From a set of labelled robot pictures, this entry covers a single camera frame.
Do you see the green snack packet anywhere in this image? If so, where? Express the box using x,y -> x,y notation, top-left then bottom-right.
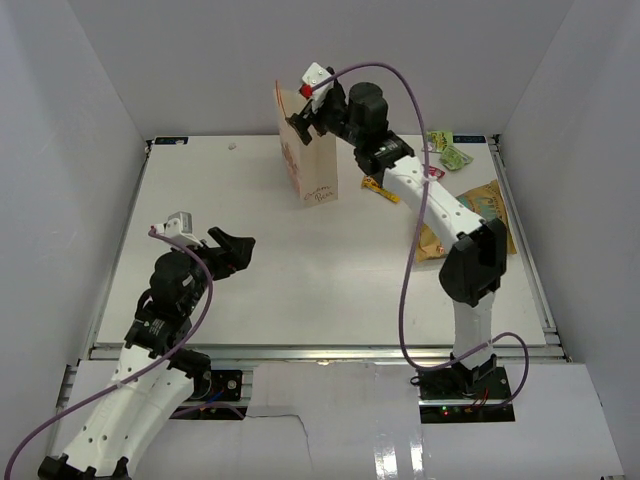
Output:
426,130 -> 453,152
440,145 -> 474,171

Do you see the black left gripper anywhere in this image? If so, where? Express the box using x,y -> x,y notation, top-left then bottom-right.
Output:
173,226 -> 254,313

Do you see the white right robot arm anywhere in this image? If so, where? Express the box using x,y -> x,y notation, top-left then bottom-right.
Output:
286,80 -> 507,399

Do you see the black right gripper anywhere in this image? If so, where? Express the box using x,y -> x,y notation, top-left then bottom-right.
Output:
289,85 -> 367,148

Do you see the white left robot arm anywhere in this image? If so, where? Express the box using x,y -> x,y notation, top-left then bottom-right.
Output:
38,215 -> 256,479

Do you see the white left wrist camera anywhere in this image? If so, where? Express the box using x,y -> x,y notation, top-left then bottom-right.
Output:
155,211 -> 200,247

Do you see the brown kettle chips bag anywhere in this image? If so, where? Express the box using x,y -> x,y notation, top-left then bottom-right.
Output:
415,179 -> 517,264

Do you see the yellow m&m's candy packet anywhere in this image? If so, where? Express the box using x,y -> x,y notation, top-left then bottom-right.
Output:
361,176 -> 400,204

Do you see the white paper gift bag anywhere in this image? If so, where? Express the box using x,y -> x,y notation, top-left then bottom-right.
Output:
274,80 -> 338,207

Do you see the aluminium table edge rail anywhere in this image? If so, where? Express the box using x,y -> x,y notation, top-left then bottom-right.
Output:
488,134 -> 567,361

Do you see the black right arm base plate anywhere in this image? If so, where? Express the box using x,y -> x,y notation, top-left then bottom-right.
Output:
410,367 -> 511,400

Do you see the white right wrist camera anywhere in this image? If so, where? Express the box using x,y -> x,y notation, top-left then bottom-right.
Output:
299,62 -> 331,99

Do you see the pink snack packet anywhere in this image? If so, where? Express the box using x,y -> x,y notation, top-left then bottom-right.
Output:
428,166 -> 445,180

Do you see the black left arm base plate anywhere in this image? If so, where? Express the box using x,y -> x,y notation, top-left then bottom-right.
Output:
190,369 -> 243,402

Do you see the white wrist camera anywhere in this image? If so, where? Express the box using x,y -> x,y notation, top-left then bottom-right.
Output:
299,62 -> 331,99
155,211 -> 200,247

